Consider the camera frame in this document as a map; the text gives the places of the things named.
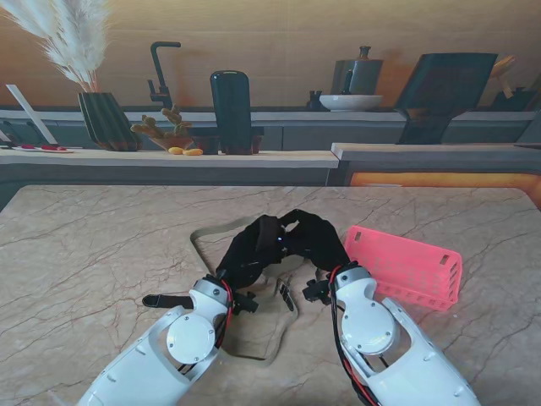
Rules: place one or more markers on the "grey stone counter top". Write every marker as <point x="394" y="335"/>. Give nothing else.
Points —
<point x="422" y="151"/>

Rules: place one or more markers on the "dark ribbed vase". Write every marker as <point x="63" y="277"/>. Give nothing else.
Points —
<point x="107" y="122"/>

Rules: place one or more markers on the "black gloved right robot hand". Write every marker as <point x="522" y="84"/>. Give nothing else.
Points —
<point x="315" y="243"/>

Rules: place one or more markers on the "dark range hood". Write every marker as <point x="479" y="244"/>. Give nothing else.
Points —
<point x="444" y="89"/>

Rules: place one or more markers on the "white ceramic bowl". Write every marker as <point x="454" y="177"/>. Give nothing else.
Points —
<point x="351" y="102"/>

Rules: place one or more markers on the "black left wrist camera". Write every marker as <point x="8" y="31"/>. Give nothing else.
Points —
<point x="246" y="302"/>

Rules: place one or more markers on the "plate with red food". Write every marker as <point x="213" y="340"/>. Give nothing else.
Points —
<point x="46" y="148"/>

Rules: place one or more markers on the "grey pot with lid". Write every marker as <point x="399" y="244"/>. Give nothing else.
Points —
<point x="357" y="74"/>

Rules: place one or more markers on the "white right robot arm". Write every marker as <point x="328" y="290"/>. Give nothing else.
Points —
<point x="393" y="342"/>

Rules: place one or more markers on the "white pampas grass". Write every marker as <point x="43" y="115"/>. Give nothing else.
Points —
<point x="72" y="42"/>

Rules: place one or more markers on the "tall dark cylindrical canister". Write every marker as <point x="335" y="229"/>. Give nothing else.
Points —
<point x="231" y="110"/>

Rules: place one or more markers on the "dark utensil holder with spoons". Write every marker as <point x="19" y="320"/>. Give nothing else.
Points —
<point x="513" y="99"/>

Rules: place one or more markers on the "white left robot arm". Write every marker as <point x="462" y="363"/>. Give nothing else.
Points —
<point x="169" y="351"/>

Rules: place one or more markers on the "white leaning board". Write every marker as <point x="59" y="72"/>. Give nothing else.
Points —
<point x="29" y="112"/>

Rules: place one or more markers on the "orange fruits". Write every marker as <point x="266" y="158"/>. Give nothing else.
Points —
<point x="190" y="151"/>

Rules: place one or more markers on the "black kitchen faucet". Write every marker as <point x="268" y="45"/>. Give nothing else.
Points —
<point x="160" y="76"/>

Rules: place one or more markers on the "small black stand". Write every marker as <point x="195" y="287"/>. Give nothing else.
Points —
<point x="315" y="101"/>

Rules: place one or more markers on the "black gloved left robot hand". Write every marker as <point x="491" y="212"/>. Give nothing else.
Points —
<point x="245" y="258"/>

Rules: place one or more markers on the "pink plastic mesh basket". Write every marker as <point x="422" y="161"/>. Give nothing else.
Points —
<point x="406" y="266"/>

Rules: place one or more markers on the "light wood counter top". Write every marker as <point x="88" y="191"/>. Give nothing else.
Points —
<point x="127" y="158"/>

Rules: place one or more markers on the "beige woven belt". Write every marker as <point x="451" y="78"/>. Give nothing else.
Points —
<point x="211" y="230"/>

